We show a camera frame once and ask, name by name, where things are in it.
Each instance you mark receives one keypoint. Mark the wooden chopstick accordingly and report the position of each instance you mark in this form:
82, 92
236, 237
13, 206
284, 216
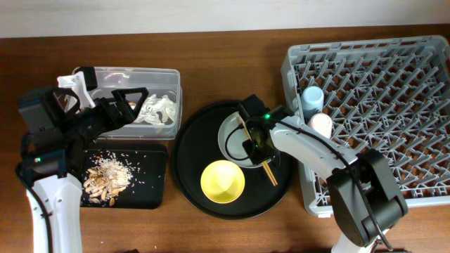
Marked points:
269, 174
272, 172

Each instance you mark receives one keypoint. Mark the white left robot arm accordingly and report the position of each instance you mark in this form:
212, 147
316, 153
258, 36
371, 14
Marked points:
54, 191

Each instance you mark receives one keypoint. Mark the food scraps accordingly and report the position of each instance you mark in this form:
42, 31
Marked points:
108, 177

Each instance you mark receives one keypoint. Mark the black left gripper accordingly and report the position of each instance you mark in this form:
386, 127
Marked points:
126, 112

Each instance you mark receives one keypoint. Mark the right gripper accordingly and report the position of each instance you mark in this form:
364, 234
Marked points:
255, 157

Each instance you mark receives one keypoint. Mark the light blue plastic cup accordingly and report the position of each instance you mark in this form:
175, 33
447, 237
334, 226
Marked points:
312, 101

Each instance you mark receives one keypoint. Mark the pink plastic cup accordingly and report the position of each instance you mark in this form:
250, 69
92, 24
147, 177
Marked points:
322, 124

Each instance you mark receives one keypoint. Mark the black round tray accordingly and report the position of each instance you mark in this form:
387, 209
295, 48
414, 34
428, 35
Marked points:
196, 146

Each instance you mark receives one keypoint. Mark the grey round plate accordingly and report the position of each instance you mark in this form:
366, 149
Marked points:
230, 139

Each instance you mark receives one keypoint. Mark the clear plastic bin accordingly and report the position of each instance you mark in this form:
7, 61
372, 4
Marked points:
158, 84

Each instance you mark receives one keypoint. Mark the white napkin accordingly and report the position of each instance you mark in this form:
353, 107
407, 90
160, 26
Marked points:
157, 111

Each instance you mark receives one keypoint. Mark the black rectangular tray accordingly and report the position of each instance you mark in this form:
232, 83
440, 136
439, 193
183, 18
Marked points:
152, 158

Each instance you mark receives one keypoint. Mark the yellow bowl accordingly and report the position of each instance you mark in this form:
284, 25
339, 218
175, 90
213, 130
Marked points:
222, 182

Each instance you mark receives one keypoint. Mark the grey dishwasher rack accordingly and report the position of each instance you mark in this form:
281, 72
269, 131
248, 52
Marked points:
388, 94

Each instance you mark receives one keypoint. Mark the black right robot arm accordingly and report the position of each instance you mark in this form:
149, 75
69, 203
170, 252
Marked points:
365, 196

